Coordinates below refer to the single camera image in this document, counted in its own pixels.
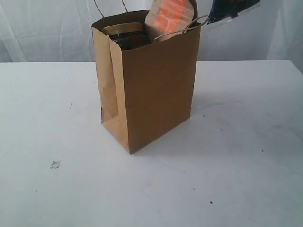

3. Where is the brown paper shopping bag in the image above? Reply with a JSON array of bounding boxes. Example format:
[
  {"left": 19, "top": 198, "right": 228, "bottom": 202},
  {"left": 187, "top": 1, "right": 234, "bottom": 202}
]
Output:
[{"left": 91, "top": 10, "right": 202, "bottom": 154}]

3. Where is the clear jar gold lid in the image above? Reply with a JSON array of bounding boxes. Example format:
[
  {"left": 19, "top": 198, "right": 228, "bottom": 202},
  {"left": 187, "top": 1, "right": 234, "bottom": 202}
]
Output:
[{"left": 101, "top": 22, "right": 151, "bottom": 50}]

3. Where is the brown coffee pouch orange label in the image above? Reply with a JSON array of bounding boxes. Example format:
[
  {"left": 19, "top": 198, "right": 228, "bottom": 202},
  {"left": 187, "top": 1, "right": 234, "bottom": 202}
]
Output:
[{"left": 145, "top": 0, "right": 198, "bottom": 43}]

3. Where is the spaghetti package dark blue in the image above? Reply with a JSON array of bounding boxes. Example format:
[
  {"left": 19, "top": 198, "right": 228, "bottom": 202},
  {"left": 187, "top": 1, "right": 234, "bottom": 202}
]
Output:
[{"left": 207, "top": 0, "right": 260, "bottom": 24}]

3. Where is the torn white paper scrap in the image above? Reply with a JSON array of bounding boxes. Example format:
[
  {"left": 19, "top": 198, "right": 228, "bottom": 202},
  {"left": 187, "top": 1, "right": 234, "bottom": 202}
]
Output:
[{"left": 50, "top": 160, "right": 61, "bottom": 169}]

